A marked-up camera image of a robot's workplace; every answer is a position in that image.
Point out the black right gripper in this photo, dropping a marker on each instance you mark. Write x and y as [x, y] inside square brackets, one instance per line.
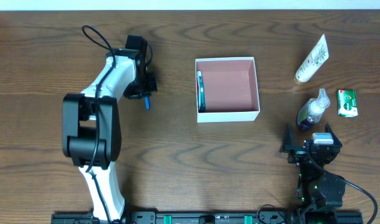
[294, 148]

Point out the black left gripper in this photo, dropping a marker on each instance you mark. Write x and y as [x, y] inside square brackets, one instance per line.
[141, 92]

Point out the blue disposable razor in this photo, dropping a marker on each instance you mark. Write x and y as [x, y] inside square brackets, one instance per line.
[147, 102]

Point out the red teal toothpaste tube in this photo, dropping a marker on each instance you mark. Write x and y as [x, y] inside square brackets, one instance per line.
[200, 92]

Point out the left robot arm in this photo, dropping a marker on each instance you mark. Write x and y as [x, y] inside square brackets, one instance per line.
[91, 132]

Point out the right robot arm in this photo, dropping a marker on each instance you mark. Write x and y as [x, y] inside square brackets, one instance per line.
[320, 191]

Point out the green soap bar pack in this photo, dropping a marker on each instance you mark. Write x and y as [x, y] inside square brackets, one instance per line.
[347, 103]

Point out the clear foam pump bottle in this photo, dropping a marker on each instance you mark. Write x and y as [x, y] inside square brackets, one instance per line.
[312, 111]

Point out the white leaf-print lotion tube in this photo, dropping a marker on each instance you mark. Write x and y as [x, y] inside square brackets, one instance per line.
[315, 59]

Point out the white square box pink inside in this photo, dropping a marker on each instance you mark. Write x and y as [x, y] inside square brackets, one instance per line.
[231, 89]

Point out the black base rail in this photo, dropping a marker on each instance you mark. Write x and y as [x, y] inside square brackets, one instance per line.
[264, 216]

